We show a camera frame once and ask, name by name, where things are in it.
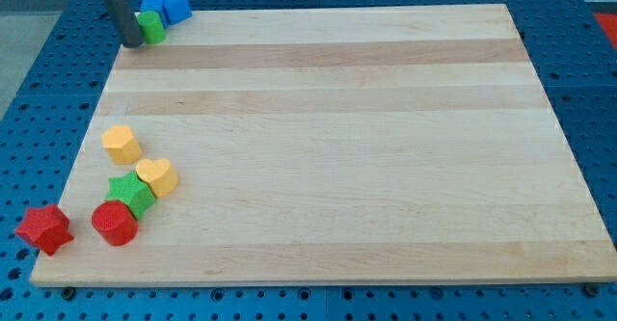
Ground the light wooden board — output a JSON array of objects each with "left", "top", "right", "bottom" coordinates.
[{"left": 31, "top": 4, "right": 616, "bottom": 287}]

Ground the yellow hexagon block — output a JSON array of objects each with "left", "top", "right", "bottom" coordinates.
[{"left": 101, "top": 125, "right": 143, "bottom": 165}]

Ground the yellow heart block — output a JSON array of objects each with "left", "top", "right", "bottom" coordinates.
[{"left": 136, "top": 158, "right": 179, "bottom": 199}]

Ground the green star block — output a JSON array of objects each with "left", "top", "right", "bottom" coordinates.
[{"left": 105, "top": 171, "right": 157, "bottom": 220}]

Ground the blue pentagon block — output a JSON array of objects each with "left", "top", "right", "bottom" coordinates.
[{"left": 163, "top": 0, "right": 193, "bottom": 25}]

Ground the green cylinder block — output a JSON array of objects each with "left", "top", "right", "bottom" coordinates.
[{"left": 137, "top": 11, "right": 167, "bottom": 44}]

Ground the red cylinder block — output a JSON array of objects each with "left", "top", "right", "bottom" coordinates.
[{"left": 91, "top": 201, "right": 138, "bottom": 246}]

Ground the blue cube block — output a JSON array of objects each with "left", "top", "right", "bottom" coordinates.
[{"left": 140, "top": 0, "right": 169, "bottom": 29}]

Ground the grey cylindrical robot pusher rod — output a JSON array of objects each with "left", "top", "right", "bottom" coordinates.
[{"left": 103, "top": 0, "right": 145, "bottom": 48}]

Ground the red star block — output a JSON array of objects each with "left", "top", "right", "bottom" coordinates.
[{"left": 14, "top": 203, "right": 74, "bottom": 256}]

